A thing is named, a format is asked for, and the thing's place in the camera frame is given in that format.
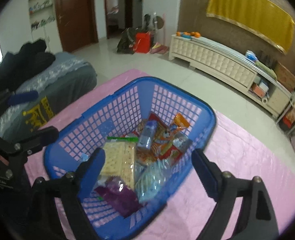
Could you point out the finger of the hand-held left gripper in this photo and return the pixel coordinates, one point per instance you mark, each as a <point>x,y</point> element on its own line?
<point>22,98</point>
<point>37,136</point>

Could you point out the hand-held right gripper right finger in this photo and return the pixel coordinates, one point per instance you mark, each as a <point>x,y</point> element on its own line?
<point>207,177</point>

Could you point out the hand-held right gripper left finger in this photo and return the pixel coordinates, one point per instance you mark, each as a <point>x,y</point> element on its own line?
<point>95,165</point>

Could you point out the pale yellow cracker packet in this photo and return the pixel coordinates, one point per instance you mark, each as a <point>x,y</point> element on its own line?
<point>117,157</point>

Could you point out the purple snack packet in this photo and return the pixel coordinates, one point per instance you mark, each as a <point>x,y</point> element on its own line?
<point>122,197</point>

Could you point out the red yellow snack bag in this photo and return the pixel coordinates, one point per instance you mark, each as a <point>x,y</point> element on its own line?
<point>162,145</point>

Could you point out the blue plastic basket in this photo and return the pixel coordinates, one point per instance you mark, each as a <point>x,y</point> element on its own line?
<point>211,121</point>

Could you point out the clear light blue snack bag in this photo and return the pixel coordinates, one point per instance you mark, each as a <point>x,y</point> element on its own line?
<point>150,180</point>

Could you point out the black clothing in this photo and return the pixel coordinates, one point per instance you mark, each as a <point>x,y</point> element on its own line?
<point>25,60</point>

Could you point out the grey chair cover yellow print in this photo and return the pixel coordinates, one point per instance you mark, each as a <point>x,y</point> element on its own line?
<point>70,80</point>

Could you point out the white paper roll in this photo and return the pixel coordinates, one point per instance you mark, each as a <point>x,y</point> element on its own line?
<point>265,100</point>

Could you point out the brown wooden door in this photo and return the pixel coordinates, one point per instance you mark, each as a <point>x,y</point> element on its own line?
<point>75,15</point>

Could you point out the orange flat box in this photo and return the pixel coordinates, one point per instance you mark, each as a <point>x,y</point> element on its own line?
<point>258,90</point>

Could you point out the patterned gift box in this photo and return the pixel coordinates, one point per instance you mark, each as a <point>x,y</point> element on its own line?
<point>292,117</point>

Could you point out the white metal rack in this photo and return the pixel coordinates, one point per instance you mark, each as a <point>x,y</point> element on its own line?
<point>293,99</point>

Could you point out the dark backpack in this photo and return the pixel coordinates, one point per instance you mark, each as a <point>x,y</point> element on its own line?
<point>126,41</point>

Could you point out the cream television cabinet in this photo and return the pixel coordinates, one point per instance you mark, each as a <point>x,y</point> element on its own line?
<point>212,55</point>

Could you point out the green folded cloth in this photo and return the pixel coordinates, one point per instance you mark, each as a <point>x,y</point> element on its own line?
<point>265,68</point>

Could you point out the brown cardboard box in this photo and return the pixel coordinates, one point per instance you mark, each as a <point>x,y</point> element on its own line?
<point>286,77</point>

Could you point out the blue tissue box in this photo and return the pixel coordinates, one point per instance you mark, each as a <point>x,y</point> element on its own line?
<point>251,56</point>

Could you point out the red paper bag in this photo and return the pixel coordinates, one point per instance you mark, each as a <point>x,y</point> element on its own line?
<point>142,42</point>

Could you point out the dark glass bottle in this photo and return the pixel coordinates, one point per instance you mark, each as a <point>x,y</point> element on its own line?
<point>265,59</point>
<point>270,61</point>
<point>261,55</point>

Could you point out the pink broom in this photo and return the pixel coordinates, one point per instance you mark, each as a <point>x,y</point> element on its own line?
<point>158,47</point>

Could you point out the blue plate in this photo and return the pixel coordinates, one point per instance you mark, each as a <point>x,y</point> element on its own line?
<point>187,36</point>

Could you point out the yellow cloth cover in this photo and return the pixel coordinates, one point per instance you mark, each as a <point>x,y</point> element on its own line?
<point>250,10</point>

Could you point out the white wall shelf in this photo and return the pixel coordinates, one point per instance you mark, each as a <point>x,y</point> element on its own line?
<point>41,5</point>

